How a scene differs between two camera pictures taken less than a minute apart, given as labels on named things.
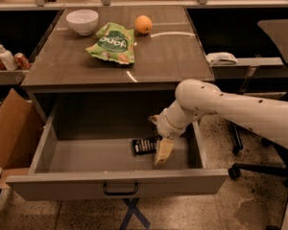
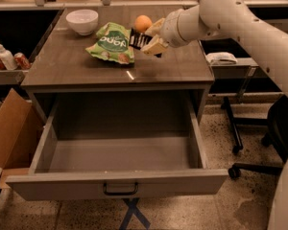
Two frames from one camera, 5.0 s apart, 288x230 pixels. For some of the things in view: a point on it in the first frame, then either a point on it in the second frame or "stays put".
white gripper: (165, 126) to (170, 28)
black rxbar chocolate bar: (145, 146) to (137, 39)
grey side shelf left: (7, 77) stays put
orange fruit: (143, 24) stays put
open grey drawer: (86, 150) stays put
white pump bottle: (7, 56) stays put
